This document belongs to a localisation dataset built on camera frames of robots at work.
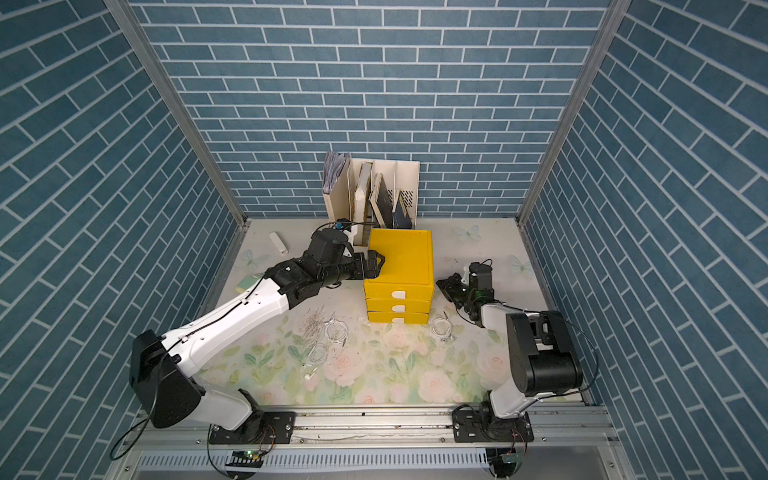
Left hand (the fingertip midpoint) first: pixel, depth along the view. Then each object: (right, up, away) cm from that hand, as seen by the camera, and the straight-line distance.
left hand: (380, 261), depth 77 cm
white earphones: (-19, -28, +8) cm, 34 cm away
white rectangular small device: (-39, +5, +32) cm, 51 cm away
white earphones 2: (+18, -21, +15) cm, 32 cm away
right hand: (+18, -7, +17) cm, 25 cm away
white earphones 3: (-14, -22, +14) cm, 30 cm away
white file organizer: (-5, +21, +21) cm, 30 cm away
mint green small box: (-44, -8, +18) cm, 48 cm away
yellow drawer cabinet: (+6, -8, 0) cm, 10 cm away
